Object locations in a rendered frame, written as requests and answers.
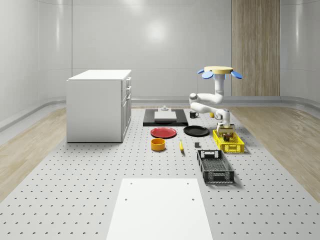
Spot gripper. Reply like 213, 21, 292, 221
216, 123, 236, 138

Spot yellow basket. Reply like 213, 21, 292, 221
212, 128, 246, 154

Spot black plate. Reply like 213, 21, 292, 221
183, 125, 211, 138

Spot dark grey basket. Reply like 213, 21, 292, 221
196, 149, 236, 185

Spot red plate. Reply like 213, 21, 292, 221
150, 126, 178, 139

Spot yellow bowl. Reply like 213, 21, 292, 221
150, 137, 167, 152

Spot white board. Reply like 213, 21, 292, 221
105, 177, 214, 240

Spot white cabinet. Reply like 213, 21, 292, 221
66, 69, 133, 144

